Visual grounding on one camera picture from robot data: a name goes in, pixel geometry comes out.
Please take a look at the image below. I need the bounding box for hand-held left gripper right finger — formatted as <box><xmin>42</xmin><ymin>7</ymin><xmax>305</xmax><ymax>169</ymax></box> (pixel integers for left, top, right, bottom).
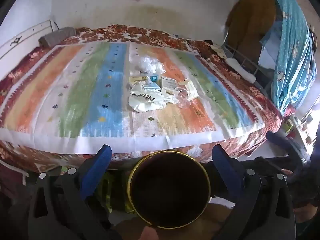
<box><xmin>211</xmin><ymin>144</ymin><xmax>297</xmax><ymax>240</ymax></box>

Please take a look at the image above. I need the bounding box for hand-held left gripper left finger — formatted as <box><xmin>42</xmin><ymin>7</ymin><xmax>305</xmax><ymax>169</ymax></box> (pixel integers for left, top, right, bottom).
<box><xmin>27</xmin><ymin>144</ymin><xmax>120</xmax><ymax>240</ymax></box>

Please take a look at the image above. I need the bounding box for round bin with gold rim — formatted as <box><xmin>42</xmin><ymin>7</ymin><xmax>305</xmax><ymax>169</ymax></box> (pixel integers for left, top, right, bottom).
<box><xmin>127</xmin><ymin>150</ymin><xmax>211</xmax><ymax>230</ymax></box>

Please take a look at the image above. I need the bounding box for white plastic bag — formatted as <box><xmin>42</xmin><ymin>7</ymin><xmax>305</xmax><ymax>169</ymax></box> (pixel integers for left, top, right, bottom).
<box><xmin>128</xmin><ymin>84</ymin><xmax>173</xmax><ymax>113</ymax></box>

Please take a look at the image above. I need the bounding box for dark curved object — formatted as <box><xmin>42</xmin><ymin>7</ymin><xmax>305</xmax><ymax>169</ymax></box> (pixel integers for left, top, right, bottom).
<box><xmin>266</xmin><ymin>131</ymin><xmax>312</xmax><ymax>164</ymax></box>

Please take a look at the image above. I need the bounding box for striped colourful blanket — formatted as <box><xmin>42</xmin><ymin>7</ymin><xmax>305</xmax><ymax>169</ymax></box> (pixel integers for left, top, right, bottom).
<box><xmin>0</xmin><ymin>41</ymin><xmax>266</xmax><ymax>155</ymax></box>

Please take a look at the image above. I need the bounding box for red floral bedsheet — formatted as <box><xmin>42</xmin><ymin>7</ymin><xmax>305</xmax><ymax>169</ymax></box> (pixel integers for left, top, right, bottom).
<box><xmin>0</xmin><ymin>24</ymin><xmax>283</xmax><ymax>178</ymax></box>

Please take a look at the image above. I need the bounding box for clear plastic cup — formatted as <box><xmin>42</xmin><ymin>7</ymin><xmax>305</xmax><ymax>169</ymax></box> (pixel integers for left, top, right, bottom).
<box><xmin>172</xmin><ymin>87</ymin><xmax>192</xmax><ymax>108</ymax></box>

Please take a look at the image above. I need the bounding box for cream wrapped packet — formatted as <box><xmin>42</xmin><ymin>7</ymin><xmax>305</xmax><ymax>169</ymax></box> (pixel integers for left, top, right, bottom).
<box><xmin>178</xmin><ymin>80</ymin><xmax>200</xmax><ymax>100</ymax></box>

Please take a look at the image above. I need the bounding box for cluttered side shelf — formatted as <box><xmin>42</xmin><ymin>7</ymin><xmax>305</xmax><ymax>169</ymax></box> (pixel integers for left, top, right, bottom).
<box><xmin>281</xmin><ymin>110</ymin><xmax>320</xmax><ymax>157</ymax></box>

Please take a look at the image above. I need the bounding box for yellowish flat packet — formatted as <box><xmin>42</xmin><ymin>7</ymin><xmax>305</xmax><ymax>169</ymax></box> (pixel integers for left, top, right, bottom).
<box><xmin>128</xmin><ymin>76</ymin><xmax>150</xmax><ymax>90</ymax></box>

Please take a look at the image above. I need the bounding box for white cloth on rack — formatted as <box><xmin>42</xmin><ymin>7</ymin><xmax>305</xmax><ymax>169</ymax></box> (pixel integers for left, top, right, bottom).
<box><xmin>225</xmin><ymin>57</ymin><xmax>257</xmax><ymax>83</ymax></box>

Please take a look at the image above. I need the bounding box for white cardboard box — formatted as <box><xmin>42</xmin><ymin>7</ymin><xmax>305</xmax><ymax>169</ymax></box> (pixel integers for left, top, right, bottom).
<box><xmin>160</xmin><ymin>76</ymin><xmax>178</xmax><ymax>90</ymax></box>

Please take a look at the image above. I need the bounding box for crumpled clear plastic bag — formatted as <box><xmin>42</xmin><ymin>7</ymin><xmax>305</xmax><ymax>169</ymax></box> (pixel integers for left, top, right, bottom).
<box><xmin>136</xmin><ymin>56</ymin><xmax>165</xmax><ymax>75</ymax></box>

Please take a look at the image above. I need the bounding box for blue dotted hanging cloth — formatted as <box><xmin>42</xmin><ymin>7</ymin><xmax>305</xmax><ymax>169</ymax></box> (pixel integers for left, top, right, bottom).
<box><xmin>259</xmin><ymin>0</ymin><xmax>315</xmax><ymax>117</ymax></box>

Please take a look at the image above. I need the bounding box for grey pillow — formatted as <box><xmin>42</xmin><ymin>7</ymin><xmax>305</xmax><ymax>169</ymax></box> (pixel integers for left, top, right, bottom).
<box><xmin>38</xmin><ymin>27</ymin><xmax>77</xmax><ymax>47</ymax></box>

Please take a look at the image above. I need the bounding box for brown hanging garment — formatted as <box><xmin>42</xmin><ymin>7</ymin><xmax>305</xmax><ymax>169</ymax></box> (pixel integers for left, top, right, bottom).
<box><xmin>224</xmin><ymin>0</ymin><xmax>277</xmax><ymax>68</ymax></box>

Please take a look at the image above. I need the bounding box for white decorated headboard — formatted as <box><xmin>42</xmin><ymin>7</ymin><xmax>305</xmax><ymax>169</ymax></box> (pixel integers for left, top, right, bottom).
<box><xmin>0</xmin><ymin>19</ymin><xmax>55</xmax><ymax>61</ymax></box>

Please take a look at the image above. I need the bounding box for metal wire rack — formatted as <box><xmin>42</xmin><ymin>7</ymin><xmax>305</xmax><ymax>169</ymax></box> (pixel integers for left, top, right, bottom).
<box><xmin>221</xmin><ymin>42</ymin><xmax>273</xmax><ymax>87</ymax></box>

